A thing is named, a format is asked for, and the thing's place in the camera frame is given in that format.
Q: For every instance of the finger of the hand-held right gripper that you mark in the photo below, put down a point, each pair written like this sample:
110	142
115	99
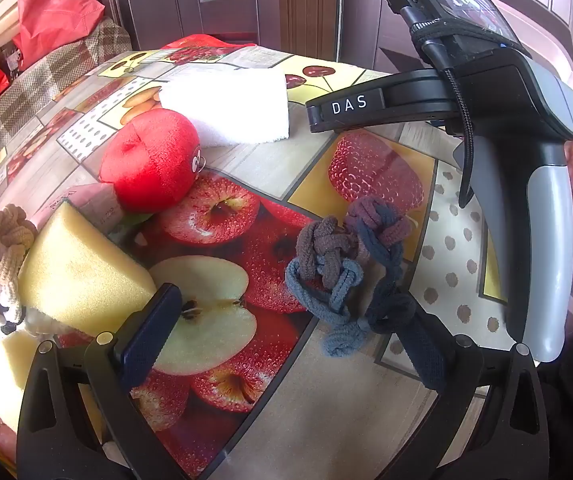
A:
396	100

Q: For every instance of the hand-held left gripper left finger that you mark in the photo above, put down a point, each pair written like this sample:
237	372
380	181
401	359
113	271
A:
149	332

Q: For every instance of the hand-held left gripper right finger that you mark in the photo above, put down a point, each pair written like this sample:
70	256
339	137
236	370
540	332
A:
431	360

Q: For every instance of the yellow sponge wedge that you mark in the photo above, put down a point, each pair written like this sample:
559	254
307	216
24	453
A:
76	275

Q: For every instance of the pale yellow plush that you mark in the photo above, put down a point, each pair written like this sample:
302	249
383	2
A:
14	360

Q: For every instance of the white sponge block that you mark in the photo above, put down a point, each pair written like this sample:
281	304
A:
236	105

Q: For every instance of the red plush apple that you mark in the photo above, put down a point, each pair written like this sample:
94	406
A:
151	160

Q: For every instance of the dark brown panel door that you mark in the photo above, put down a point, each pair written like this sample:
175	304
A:
226	0

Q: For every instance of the plaid covered bench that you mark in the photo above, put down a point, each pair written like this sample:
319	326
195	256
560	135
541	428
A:
51	80

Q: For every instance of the red nonwoven bag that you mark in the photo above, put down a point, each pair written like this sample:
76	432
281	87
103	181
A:
51	15

